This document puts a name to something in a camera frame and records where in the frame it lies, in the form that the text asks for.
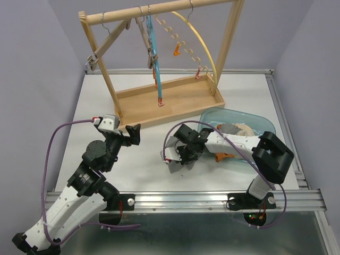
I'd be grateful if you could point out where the plain grey underwear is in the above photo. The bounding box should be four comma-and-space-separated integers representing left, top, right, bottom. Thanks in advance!
165, 136, 195, 174

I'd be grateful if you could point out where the orange and cream underwear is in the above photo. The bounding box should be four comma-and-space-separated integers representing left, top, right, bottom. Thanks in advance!
215, 152, 235, 163

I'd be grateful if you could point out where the blue plastic hanger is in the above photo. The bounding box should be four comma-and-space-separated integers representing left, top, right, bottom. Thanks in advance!
146, 5, 164, 107

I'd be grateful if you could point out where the grey and cream underwear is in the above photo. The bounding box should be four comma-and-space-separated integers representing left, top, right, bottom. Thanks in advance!
217, 123, 241, 135

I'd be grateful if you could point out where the beige cotton underwear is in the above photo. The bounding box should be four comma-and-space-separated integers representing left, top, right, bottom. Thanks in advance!
235, 123, 255, 137

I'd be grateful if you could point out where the yellow plastic hanger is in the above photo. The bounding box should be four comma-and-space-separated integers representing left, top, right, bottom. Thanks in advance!
155, 11, 218, 85

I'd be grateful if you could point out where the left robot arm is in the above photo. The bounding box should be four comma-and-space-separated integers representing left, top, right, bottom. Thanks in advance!
12, 117, 141, 254

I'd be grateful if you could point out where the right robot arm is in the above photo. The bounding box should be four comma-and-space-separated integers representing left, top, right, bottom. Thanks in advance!
163, 124, 294, 207

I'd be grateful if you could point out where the wooden clothes rack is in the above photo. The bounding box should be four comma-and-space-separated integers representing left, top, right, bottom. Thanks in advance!
78, 1, 244, 129

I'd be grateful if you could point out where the teal plastic bin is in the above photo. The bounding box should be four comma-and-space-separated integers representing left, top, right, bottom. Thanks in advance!
198, 107, 276, 164

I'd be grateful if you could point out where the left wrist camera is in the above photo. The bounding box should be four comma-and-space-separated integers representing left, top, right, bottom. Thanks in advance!
93, 114, 120, 134

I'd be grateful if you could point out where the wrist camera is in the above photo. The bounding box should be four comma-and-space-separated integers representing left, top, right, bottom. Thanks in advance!
93, 114, 120, 134
160, 147, 182, 164

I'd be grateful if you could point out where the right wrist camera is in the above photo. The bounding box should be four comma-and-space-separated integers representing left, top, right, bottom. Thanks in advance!
160, 147, 182, 164

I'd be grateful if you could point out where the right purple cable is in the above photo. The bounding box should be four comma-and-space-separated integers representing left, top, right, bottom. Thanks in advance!
162, 120, 287, 230

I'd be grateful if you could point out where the aluminium mounting rail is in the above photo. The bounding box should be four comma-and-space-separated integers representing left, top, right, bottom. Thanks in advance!
42, 189, 327, 214

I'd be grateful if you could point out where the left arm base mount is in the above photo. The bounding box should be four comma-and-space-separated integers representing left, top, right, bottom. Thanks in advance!
105, 193, 135, 212

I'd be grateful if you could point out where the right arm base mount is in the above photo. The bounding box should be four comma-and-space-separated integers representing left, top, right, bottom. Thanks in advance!
226, 192, 276, 211

